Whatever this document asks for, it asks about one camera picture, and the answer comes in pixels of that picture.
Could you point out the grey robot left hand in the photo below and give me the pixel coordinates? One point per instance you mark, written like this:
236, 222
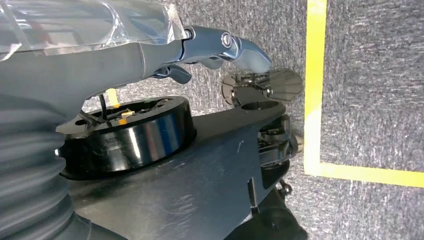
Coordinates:
82, 66

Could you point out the black robot left leg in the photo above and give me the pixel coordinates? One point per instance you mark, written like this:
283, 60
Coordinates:
185, 185

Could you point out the black robot left foot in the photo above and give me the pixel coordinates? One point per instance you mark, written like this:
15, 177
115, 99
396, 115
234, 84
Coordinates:
285, 84

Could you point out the yellow floor tape square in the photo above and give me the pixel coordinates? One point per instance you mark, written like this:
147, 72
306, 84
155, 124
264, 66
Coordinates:
314, 66

